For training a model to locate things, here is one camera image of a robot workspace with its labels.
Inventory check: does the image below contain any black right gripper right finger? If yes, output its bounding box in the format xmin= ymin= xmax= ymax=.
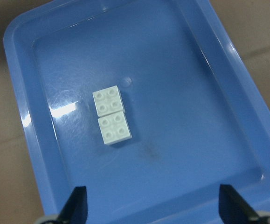
xmin=218 ymin=184 xmax=257 ymax=224

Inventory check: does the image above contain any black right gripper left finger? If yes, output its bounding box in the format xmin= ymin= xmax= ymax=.
xmin=57 ymin=186 xmax=88 ymax=224

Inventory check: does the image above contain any white block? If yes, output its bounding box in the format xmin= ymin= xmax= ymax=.
xmin=98 ymin=111 xmax=132 ymax=145

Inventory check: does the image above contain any white block corner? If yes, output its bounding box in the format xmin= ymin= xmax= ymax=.
xmin=92 ymin=85 xmax=125 ymax=118

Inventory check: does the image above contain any blue plastic tray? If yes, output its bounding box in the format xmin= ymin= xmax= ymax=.
xmin=3 ymin=0 xmax=270 ymax=224

